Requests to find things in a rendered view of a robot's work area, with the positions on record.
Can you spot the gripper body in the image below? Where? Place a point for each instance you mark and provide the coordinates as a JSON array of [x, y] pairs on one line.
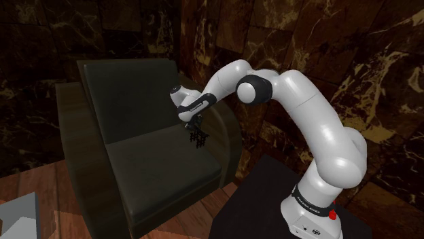
[[193, 123]]

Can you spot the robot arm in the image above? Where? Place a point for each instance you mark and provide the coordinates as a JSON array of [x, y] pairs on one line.
[[318, 125]]

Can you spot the black lattice object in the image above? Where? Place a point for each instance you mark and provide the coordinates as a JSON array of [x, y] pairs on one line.
[[198, 138]]

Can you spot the dark armchair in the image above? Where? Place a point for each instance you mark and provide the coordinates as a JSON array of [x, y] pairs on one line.
[[145, 159]]

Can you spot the black robot stand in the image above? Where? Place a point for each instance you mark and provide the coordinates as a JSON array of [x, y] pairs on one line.
[[255, 205]]

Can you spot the grey box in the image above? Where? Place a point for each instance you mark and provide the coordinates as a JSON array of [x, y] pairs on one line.
[[20, 218]]

